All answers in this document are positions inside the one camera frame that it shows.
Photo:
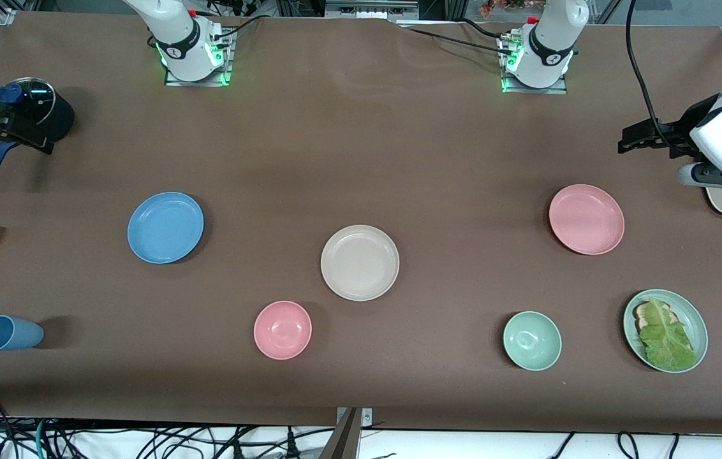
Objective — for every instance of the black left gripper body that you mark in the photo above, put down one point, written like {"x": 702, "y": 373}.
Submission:
{"x": 687, "y": 125}

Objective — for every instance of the pink plate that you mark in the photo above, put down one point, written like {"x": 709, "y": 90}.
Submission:
{"x": 586, "y": 220}

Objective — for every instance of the blue plate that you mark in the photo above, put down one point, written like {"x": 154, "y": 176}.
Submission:
{"x": 165, "y": 227}

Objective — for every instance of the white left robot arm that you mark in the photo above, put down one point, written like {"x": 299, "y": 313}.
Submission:
{"x": 552, "y": 38}

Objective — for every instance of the glass lid with blue knob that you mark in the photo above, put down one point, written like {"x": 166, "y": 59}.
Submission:
{"x": 39, "y": 99}

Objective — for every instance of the toast slice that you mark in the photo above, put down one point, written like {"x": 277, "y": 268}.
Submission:
{"x": 640, "y": 313}

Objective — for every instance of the green plate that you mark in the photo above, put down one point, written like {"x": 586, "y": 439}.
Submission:
{"x": 696, "y": 319}

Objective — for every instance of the blue cup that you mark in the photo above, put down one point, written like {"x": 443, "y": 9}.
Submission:
{"x": 10, "y": 333}

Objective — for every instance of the green lettuce leaf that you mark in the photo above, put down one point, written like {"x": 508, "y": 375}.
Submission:
{"x": 667, "y": 344}

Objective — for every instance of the green bowl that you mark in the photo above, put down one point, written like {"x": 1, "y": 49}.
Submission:
{"x": 532, "y": 341}

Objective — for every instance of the brown table mat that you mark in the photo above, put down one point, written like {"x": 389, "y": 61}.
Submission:
{"x": 361, "y": 159}

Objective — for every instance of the grey metal box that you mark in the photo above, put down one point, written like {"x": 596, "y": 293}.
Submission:
{"x": 370, "y": 7}

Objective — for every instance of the beige plate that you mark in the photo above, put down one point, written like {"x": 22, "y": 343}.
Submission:
{"x": 360, "y": 262}

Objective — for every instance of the pink bowl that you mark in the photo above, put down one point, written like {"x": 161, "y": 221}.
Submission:
{"x": 282, "y": 330}

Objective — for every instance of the dark metal bar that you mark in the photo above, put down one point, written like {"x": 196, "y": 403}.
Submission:
{"x": 342, "y": 443}

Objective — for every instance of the aluminium frame corner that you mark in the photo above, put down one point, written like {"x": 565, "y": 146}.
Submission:
{"x": 2, "y": 17}

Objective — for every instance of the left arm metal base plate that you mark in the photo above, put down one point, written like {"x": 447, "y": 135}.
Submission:
{"x": 536, "y": 91}

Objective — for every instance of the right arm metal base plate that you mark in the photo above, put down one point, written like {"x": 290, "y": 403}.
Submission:
{"x": 198, "y": 83}

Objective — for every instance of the silver metal bracket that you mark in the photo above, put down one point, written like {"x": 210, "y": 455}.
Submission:
{"x": 367, "y": 417}

